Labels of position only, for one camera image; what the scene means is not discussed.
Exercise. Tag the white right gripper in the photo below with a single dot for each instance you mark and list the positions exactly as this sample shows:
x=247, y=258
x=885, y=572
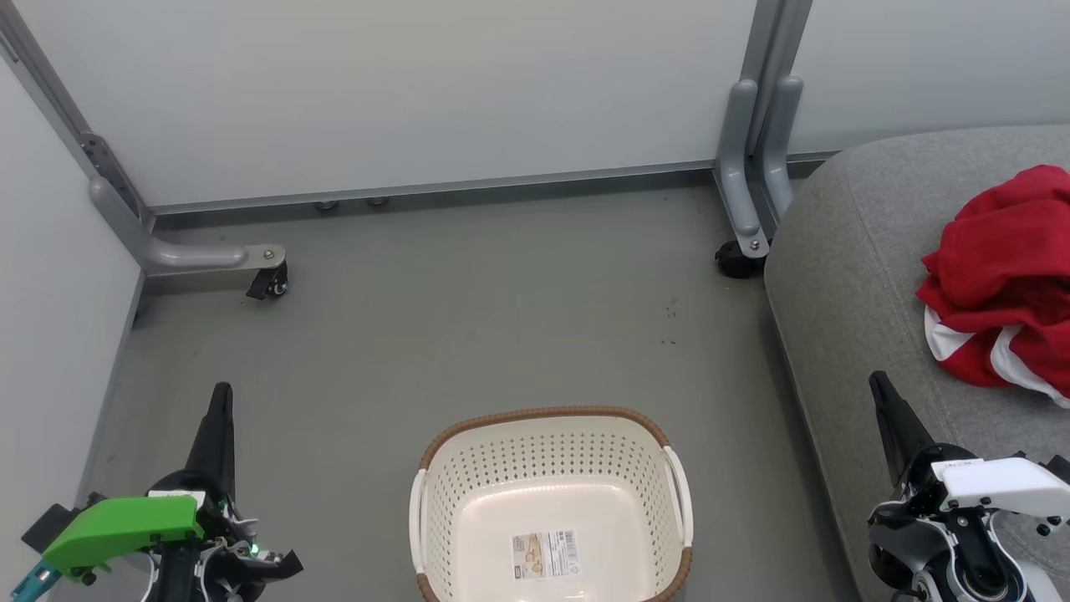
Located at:
x=995, y=485

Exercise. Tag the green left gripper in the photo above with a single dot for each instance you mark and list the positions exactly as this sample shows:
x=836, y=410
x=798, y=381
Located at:
x=125, y=522

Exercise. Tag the red and white garment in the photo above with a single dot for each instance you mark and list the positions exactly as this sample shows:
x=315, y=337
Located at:
x=1003, y=259

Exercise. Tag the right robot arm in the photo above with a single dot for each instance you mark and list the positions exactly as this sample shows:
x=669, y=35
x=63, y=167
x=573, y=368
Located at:
x=961, y=560

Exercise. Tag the grey fabric sofa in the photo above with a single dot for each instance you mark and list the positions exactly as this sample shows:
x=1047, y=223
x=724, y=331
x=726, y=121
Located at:
x=853, y=293

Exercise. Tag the black partition caster wheel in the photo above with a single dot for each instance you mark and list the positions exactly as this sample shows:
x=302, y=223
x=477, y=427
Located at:
x=269, y=284
x=736, y=261

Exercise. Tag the grey partition foot tube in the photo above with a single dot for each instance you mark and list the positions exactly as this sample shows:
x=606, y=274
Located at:
x=740, y=167
x=184, y=253

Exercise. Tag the cream perforated laundry basket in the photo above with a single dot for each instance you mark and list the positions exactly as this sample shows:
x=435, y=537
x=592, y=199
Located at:
x=552, y=468

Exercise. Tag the paper label sticker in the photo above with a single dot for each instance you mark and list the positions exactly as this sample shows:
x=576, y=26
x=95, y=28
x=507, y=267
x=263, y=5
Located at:
x=545, y=554

